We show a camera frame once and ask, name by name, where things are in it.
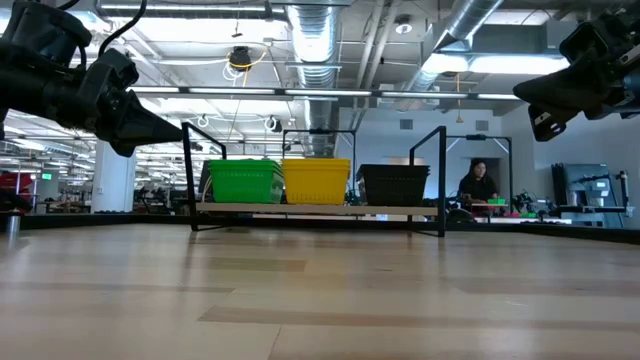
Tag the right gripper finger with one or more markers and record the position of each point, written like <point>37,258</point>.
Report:
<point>550,122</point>
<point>560,87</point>

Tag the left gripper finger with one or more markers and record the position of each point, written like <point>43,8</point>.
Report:
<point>150,127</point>
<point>125,148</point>

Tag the black slotted plastic basket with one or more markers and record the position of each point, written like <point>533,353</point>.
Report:
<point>392,169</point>
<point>392,187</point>

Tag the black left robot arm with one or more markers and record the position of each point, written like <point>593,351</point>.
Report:
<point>35,85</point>

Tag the white square pillar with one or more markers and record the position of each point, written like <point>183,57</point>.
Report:
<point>112,180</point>

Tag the long ceiling light panel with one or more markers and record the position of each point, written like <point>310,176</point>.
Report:
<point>515,64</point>
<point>515,17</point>

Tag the grey equipment rack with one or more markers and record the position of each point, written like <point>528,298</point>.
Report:
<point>590,192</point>

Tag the person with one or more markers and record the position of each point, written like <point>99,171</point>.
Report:
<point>477,185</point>

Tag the white background work table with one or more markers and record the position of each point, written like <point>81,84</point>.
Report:
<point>515,219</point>

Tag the black round hanging fixture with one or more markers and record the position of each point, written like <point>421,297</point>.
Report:
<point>240,57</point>

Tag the red background machine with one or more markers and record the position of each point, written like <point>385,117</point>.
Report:
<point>15,187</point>

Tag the small metal cup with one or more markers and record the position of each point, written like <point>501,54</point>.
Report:
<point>12,223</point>

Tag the round ceiling sensor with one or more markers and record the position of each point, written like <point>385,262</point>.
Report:
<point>403,27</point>

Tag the long horizontal light strip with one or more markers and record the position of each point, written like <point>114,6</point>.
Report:
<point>325,92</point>

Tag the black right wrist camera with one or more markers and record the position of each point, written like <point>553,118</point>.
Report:
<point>577,42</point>

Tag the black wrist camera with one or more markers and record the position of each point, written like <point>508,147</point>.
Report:
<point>45,30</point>
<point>577,42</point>

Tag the grey wall vent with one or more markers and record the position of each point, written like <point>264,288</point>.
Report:
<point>481,125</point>
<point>406,124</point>

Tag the grey ventilation duct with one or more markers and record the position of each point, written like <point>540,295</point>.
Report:
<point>510,39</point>

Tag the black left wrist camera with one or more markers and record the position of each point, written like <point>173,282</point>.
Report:
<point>45,30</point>

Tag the black aluminium rig frame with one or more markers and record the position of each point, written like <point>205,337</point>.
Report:
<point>575,231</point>

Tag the silver spiral ceiling duct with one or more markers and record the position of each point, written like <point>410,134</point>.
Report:
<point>315,55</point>
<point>450,35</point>

